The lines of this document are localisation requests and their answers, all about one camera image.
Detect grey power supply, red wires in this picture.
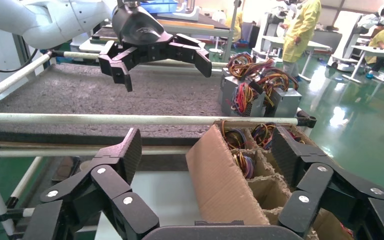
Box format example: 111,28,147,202
230,81,267,117

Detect power supply with colourful wires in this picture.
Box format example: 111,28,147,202
220,120,247,150
287,129,307,145
250,122,278,151

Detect standing person in yellow coat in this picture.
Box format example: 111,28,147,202
279,0,322,79

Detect white bracket stand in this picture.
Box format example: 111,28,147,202
163,0,202,22

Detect grey foam mat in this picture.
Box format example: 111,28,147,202
0,62,227,147

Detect metal frame workbench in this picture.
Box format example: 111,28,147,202
79,0,240,64

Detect white mobile robot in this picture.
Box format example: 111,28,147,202
326,10,366,73

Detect black cable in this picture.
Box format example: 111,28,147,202
0,48,40,74

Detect grey power supply, wire bundle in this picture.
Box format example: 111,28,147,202
257,67,303,119

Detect blue plastic tray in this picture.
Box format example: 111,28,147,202
139,0,180,14

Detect cardboard box with dividers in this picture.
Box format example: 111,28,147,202
185,119,357,240

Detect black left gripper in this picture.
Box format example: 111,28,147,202
97,0,213,93

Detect seated person in yellow coat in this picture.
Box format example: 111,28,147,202
364,20,384,81

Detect white grey upright column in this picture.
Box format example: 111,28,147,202
0,26,44,101

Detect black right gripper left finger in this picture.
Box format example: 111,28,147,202
21,127,160,240

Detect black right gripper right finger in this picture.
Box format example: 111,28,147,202
271,126,384,240

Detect white table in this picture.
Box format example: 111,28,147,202
260,34,333,83
341,44,384,86

